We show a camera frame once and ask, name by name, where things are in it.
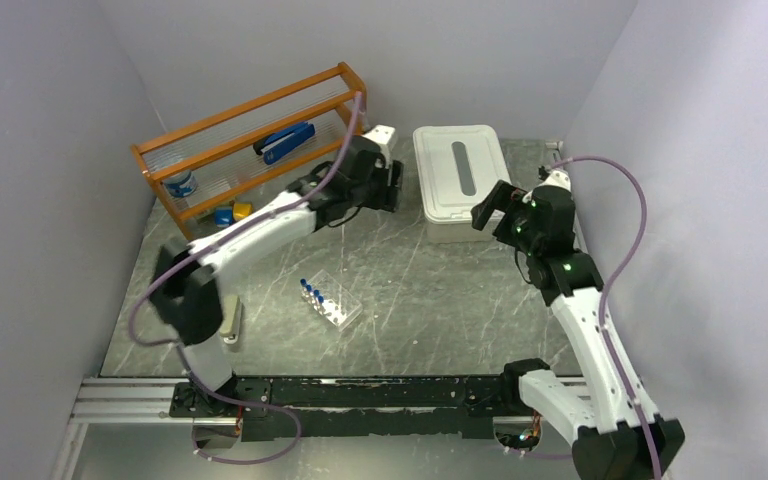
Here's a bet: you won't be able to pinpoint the white bin lid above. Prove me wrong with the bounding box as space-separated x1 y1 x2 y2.
412 125 510 226

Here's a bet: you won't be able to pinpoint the clear plastic bag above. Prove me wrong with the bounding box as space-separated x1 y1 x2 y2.
299 270 363 331

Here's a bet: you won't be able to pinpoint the blue capped pins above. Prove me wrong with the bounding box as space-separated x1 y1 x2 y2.
300 278 324 312

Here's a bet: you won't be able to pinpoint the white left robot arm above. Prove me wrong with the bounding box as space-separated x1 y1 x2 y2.
148 125 404 416

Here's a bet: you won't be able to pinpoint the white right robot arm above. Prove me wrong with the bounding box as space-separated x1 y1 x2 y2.
471 179 685 479

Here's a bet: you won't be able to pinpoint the beige plastic bin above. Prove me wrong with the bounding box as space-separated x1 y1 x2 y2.
425 215 500 244

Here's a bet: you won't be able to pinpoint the blue stapler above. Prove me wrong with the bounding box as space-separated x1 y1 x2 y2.
252 122 316 165

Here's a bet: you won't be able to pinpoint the blue yellow small objects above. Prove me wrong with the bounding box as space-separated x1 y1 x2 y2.
213 202 254 228

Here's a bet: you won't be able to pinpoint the orange wooden rack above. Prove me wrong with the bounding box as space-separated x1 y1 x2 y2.
131 62 367 240

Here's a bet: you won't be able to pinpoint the blue white tape roll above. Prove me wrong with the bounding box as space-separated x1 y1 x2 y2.
161 170 198 198

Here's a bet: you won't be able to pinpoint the beige stapler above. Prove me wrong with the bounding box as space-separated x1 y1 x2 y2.
218 295 244 345

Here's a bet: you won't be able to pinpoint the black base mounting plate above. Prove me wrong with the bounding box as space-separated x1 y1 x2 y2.
168 374 534 442

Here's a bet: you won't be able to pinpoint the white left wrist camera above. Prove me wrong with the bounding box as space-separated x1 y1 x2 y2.
362 124 398 165

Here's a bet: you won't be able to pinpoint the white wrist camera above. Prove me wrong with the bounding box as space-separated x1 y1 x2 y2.
362 124 398 165
539 167 571 192

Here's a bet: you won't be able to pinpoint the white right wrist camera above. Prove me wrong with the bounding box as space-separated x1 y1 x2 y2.
539 167 571 192

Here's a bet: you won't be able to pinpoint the aluminium frame rail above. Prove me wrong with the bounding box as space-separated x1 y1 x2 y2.
70 378 192 425

